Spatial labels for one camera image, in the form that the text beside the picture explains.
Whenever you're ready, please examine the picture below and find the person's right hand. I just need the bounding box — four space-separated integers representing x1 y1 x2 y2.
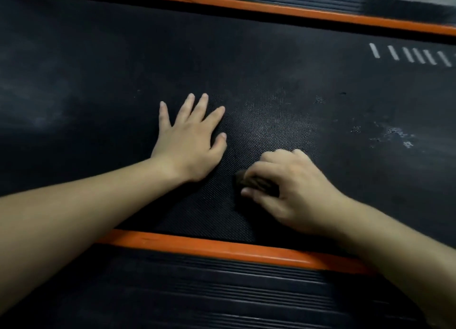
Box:
240 149 348 235

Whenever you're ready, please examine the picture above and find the person's left hand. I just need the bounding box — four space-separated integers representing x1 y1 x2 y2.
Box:
151 93 228 183

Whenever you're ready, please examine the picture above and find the dark brown cleaning cloth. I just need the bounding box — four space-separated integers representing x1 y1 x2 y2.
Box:
234 169 280 197

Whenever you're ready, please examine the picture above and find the person's right forearm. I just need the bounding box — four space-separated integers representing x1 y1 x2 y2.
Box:
331 193 456 329

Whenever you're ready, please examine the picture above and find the person's left forearm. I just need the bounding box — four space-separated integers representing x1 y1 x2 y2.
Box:
0 156 187 315

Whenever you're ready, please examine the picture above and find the orange treadmill trim strip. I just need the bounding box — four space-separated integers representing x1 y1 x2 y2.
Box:
95 229 379 277
30 0 456 37

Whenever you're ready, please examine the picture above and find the black treadmill belt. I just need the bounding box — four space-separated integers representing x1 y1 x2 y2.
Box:
0 0 456 256

